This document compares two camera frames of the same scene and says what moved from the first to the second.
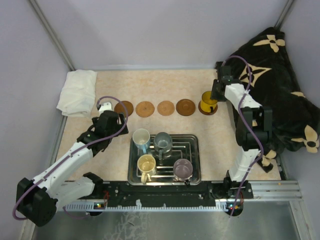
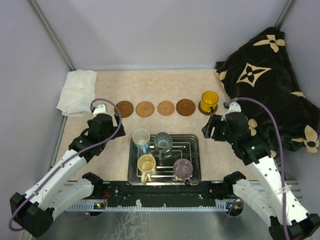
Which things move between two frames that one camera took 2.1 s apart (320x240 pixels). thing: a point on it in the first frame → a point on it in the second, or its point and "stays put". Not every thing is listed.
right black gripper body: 215,95 → 220,132
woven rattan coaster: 165,108 stays put
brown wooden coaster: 145,109 stays put
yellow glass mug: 208,105 stays put
